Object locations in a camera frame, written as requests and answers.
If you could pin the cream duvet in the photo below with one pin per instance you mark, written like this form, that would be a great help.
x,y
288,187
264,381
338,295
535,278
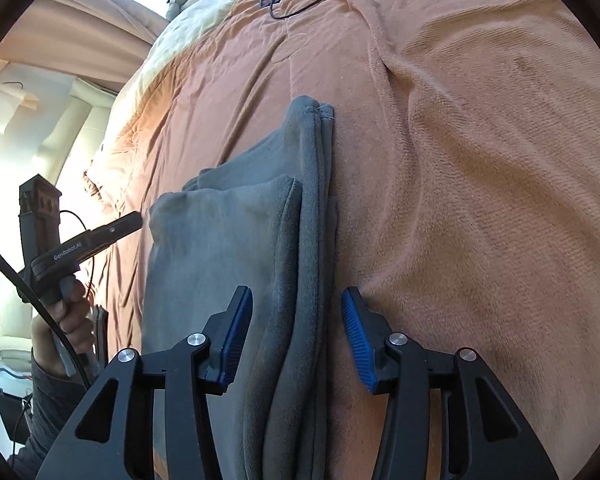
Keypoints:
x,y
200,30

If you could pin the person's left hand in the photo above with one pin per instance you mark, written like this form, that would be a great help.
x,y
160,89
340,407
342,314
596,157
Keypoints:
x,y
72,325

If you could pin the orange blanket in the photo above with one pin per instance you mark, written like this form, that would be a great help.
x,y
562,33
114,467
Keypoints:
x,y
480,160

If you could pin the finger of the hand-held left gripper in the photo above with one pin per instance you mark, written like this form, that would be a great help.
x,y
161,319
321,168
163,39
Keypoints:
x,y
117,227

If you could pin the person's left forearm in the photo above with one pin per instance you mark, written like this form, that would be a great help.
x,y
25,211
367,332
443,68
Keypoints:
x,y
45,410

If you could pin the beige curtain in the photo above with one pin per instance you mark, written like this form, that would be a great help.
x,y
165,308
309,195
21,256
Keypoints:
x,y
80,35

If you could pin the grey t-shirt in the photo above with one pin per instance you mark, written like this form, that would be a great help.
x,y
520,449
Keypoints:
x,y
220,270

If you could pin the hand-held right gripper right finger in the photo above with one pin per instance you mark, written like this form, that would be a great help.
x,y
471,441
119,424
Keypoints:
x,y
357,345

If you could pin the black basket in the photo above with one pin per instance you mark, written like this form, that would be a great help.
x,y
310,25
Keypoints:
x,y
10,405

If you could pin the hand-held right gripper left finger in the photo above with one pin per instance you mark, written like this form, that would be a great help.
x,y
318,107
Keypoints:
x,y
237,340

